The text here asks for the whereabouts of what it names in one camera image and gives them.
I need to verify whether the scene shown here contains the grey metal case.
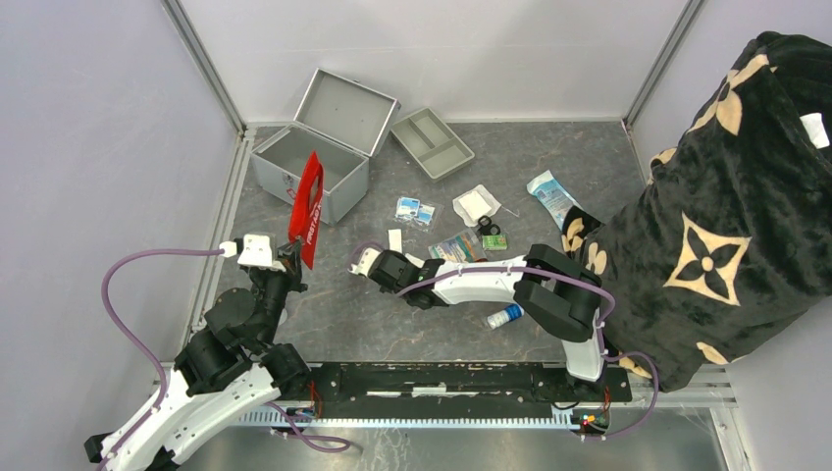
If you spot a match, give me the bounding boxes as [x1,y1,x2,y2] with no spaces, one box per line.
[251,69,400,226]

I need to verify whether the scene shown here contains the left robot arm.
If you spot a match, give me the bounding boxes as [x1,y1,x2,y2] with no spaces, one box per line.
[84,234,310,470]

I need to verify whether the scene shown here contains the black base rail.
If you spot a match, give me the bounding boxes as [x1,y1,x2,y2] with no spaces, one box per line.
[279,362,633,420]

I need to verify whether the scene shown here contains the black floral blanket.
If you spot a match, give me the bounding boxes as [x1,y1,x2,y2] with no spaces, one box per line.
[561,31,831,392]

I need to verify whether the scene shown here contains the white blue small bottle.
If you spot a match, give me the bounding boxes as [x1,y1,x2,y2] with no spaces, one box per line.
[486,304,524,330]

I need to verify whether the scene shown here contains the red first aid pouch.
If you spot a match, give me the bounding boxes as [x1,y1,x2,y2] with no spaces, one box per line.
[287,151,325,270]

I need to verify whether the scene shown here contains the white gauze pad bag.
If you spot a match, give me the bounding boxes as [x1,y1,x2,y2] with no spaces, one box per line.
[452,184,501,228]

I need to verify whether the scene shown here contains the blue plasters bag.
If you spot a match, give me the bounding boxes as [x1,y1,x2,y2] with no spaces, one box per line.
[392,196,443,233]

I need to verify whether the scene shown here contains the blue white gauze packet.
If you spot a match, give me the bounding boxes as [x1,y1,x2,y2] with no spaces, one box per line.
[526,171,578,231]

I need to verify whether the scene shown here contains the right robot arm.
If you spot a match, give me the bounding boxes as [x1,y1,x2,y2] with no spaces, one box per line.
[349,244,615,400]

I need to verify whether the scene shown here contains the bandage box packet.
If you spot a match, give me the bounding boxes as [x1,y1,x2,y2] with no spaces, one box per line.
[428,228,487,263]

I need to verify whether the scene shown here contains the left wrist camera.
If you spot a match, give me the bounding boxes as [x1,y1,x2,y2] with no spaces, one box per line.
[219,234,286,272]

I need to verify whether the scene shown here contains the grey divider tray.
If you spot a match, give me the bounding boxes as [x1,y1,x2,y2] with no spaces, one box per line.
[390,107,475,182]

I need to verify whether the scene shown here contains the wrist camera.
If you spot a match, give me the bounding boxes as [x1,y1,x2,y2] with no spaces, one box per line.
[347,246,384,278]
[219,234,286,272]

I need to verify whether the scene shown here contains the black scissors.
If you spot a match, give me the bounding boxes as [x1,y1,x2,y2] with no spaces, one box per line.
[477,215,501,236]

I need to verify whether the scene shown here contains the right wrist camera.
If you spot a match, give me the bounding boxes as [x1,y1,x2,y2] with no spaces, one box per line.
[347,246,384,278]

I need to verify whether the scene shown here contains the white plaster strip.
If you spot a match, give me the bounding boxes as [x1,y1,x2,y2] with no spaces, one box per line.
[388,229,403,253]

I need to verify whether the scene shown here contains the green small box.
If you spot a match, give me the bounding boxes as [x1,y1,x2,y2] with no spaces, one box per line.
[482,235,508,251]

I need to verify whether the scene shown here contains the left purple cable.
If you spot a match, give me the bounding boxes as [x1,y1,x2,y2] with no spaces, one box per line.
[93,246,238,471]

